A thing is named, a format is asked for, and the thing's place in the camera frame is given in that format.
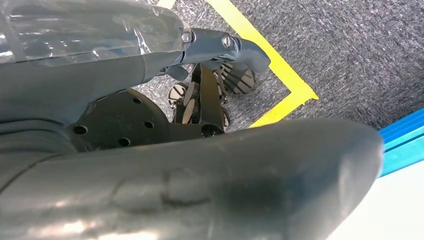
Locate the blue metal shelf rack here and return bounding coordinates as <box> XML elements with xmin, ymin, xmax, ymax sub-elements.
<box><xmin>377</xmin><ymin>107</ymin><xmax>424</xmax><ymax>178</ymax></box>

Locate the yellow floor tape square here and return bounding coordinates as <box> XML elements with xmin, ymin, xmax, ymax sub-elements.
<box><xmin>205</xmin><ymin>0</ymin><xmax>320</xmax><ymax>129</ymax></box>

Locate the white plastic crate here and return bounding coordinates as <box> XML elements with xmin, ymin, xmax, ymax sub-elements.
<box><xmin>327</xmin><ymin>160</ymin><xmax>424</xmax><ymax>240</ymax></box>

